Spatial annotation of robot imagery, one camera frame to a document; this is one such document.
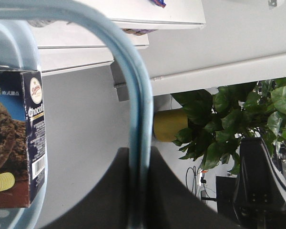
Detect light blue plastic basket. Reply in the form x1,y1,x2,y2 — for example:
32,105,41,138
0,0,153,229

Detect gold plant pot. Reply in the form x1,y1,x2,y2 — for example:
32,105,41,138
153,108,188,142

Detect white supermarket shelf unit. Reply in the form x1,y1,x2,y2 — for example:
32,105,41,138
29,0,205,75

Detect Danisa Chocofello cookie box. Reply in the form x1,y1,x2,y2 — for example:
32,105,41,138
0,70,46,208

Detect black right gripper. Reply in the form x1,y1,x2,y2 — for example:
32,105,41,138
233,137,286,229

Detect green potted plant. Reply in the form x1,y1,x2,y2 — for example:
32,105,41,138
172,77,286,174

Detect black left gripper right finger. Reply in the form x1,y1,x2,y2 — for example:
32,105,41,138
146,146,238,229

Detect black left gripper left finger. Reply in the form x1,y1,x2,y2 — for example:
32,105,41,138
44,147,129,229

